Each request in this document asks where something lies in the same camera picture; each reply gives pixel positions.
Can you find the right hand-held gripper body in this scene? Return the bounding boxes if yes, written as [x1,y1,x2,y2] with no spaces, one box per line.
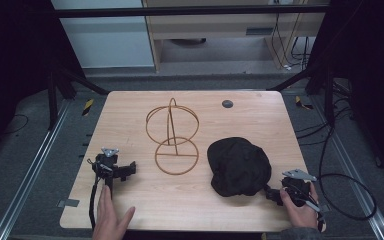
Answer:
[280,168,322,213]

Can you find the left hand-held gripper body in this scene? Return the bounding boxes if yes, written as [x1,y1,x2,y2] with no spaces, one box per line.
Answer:
[92,147,124,197]

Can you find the black cloth hat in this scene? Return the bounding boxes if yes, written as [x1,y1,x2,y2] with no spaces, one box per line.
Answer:
[206,136,273,198]

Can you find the person's right hand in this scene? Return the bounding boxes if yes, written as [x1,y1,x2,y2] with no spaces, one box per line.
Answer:
[279,181,320,231]

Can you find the person's left hand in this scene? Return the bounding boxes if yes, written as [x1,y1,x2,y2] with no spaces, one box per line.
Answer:
[91,184,136,240]

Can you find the grey tape strip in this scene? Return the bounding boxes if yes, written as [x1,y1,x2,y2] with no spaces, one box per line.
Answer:
[56,198,81,209]

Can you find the yellow black striped tape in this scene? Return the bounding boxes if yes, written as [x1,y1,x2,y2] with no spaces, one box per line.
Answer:
[81,98,95,117]
[294,95,315,111]

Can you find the black stand legs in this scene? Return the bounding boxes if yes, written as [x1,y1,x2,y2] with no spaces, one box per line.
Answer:
[267,61,337,128]
[45,61,110,132]

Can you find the white cabinet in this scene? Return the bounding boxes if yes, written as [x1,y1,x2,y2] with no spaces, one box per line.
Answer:
[50,0,156,70]

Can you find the light wooden desk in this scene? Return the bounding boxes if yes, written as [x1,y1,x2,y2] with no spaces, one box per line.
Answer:
[142,0,329,72]

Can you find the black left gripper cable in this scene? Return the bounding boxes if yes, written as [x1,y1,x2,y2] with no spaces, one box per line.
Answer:
[88,176,102,231]

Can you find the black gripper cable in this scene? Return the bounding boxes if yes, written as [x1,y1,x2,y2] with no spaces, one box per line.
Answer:
[317,124,378,222]
[88,176,102,231]

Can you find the brown wire hat stand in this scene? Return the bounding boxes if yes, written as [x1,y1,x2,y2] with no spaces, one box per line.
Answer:
[145,97,201,177]

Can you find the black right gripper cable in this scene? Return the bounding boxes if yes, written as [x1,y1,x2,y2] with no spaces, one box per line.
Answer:
[317,124,378,222]

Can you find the metal floor rail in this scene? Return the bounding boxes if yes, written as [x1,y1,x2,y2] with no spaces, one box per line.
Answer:
[308,94,384,240]
[0,99,72,240]

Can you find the bundle of hanging cables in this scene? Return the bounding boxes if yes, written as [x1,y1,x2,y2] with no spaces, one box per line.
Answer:
[270,12,314,72]

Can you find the black horizontal frame bar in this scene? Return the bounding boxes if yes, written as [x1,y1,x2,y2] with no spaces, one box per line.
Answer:
[51,4,330,19]

